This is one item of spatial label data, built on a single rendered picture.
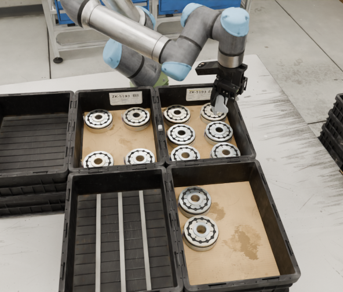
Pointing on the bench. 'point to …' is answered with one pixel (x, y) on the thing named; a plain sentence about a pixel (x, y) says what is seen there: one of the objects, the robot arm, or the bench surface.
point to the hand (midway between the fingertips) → (218, 106)
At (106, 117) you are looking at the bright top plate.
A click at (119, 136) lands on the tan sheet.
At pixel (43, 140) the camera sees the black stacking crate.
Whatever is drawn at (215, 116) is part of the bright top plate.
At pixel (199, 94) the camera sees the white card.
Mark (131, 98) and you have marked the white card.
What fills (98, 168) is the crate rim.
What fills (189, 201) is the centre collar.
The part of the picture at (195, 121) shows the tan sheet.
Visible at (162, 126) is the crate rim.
